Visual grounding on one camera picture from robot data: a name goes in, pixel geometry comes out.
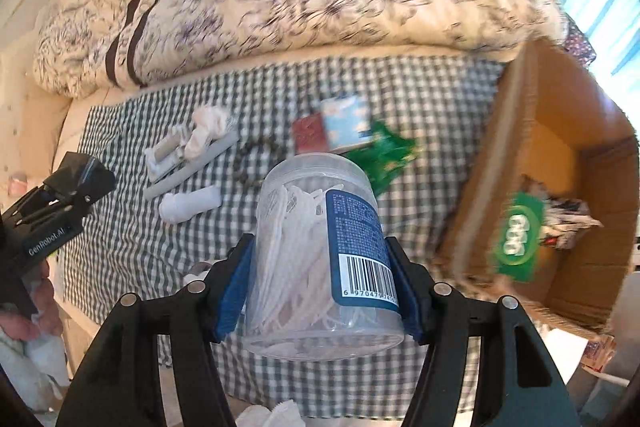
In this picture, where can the blue tissue pack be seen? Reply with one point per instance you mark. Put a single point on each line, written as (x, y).
(345, 119)

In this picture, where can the clear floss pick jar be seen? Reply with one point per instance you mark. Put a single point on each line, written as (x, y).
(300, 257)

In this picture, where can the red booklet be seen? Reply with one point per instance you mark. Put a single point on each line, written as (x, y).
(310, 134)

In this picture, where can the white cylindrical flashlight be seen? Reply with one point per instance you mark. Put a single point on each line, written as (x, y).
(190, 207)

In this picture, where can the red patterned carton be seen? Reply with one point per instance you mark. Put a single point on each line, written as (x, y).
(600, 352)

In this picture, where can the green crinkled packet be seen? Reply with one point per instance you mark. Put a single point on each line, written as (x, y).
(385, 157)

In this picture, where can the white toothbrush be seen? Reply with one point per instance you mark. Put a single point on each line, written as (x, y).
(200, 167)

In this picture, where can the green packet with white print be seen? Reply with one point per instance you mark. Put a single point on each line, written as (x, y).
(520, 232)

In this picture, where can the white paper sheet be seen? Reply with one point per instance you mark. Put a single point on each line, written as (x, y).
(565, 352)

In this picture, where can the dark patterned cloth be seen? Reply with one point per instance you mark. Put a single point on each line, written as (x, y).
(579, 39)

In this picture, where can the white crumpled cloth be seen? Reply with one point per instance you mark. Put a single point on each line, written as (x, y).
(30, 367)

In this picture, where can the white crumpled tissue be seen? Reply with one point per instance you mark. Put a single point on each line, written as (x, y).
(265, 414)

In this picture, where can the black scrunchie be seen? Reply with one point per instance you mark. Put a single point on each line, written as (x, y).
(239, 159)

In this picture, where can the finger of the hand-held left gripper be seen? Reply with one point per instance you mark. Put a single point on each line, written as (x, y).
(87, 174)

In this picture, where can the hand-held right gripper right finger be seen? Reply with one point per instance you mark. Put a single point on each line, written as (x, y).
(407, 302)

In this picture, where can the beige mattress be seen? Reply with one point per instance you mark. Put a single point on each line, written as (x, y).
(75, 117)

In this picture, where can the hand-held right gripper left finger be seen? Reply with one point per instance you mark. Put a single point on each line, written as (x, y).
(235, 292)

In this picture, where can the small pink object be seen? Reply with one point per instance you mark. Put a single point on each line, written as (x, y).
(17, 182)

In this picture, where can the white holder with metal cylinder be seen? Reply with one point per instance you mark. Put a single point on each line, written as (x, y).
(167, 154)

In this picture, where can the green white checked cloth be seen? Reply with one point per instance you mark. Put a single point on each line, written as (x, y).
(125, 232)

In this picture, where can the person's left hand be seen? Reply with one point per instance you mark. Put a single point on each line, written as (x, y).
(47, 312)

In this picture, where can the black white red packet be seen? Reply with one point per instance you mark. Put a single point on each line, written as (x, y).
(570, 214)

